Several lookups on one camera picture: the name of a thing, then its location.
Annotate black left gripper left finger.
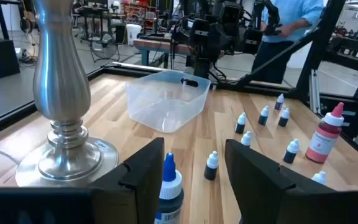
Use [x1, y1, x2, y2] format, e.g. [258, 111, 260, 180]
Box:
[0, 138, 165, 224]

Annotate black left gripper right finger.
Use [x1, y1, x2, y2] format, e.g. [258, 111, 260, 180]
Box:
[224, 139, 358, 224]

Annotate large blue-tip food coloring bottle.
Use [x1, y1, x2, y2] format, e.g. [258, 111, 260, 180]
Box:
[154, 152, 185, 224]

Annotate small dark food coloring bottle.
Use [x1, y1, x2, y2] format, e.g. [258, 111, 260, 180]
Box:
[240, 130, 253, 147]
[282, 138, 300, 164]
[234, 112, 248, 135]
[278, 107, 291, 128]
[257, 105, 270, 126]
[273, 93, 285, 111]
[203, 151, 220, 181]

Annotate large red-tip food coloring bottle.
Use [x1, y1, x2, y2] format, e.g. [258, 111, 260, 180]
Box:
[305, 101, 345, 164]

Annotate clear plastic bin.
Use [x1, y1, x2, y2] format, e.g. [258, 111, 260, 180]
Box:
[125, 70, 212, 134]

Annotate silver aluminium bars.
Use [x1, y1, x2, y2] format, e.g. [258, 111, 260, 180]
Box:
[308, 68, 322, 114]

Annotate silver table lamp white shade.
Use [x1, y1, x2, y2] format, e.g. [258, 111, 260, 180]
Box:
[14, 0, 119, 188]

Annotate floor fan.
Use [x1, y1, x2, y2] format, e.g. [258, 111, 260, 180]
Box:
[90, 33, 121, 63]

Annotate wooden workbench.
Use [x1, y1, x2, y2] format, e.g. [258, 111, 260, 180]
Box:
[132, 38, 198, 69]

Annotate white bucket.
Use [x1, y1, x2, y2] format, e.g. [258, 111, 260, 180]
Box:
[126, 23, 142, 47]

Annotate person's hand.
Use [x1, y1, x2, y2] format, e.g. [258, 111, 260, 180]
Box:
[277, 24, 296, 39]

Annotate person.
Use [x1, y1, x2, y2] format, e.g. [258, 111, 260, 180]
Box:
[250, 0, 325, 85]

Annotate black computer tower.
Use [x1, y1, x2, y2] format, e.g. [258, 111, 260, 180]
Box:
[0, 39, 21, 81]

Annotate black background desk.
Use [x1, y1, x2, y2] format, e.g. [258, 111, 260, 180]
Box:
[78, 5, 127, 43]

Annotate black aluminium table frame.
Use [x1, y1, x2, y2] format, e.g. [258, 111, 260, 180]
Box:
[0, 0, 358, 169]

